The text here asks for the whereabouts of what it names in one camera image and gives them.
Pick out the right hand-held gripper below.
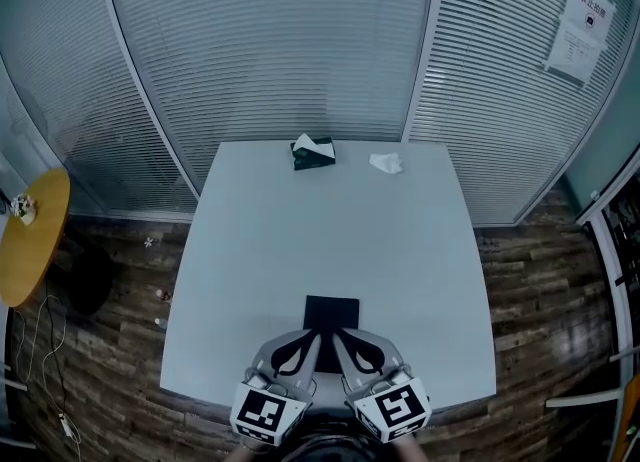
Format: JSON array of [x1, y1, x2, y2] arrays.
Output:
[[331, 328, 434, 444]]

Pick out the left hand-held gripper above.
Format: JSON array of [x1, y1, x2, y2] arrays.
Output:
[[228, 329, 323, 448]]

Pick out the black notebook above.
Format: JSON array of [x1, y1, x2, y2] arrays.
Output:
[[302, 294, 361, 374]]

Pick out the person's right forearm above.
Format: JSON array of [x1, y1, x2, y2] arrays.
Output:
[[394, 434, 424, 462]]

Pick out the person's left forearm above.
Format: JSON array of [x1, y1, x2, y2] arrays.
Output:
[[242, 442, 272, 462]]

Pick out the person's dark shorts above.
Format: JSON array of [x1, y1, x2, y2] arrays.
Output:
[[279, 419, 401, 462]]

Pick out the crumpled white tissue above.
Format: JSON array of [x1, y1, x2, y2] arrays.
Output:
[[368, 151, 405, 175]]

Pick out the dark green tissue box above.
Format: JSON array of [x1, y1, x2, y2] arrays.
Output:
[[289, 132, 337, 172]]

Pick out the orange wooden board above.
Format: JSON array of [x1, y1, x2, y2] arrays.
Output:
[[612, 372, 640, 462]]

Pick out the round wooden side table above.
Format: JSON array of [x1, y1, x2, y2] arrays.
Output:
[[0, 167, 115, 316]]

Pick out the black metal rack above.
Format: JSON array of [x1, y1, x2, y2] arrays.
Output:
[[604, 184, 640, 286]]

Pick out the small potted white flowers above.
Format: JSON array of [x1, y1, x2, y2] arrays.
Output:
[[10, 193, 38, 225]]

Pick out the white paper sheet with text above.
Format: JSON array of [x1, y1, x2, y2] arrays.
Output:
[[544, 19, 606, 85]]

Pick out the white paper notice with icon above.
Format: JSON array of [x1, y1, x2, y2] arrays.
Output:
[[563, 0, 617, 41]]

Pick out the white metal frame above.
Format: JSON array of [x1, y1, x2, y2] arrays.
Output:
[[545, 346, 640, 410]]

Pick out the black cable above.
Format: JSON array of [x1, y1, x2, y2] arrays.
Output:
[[44, 279, 69, 416]]

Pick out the white cable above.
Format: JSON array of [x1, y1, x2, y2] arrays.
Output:
[[9, 294, 82, 457]]

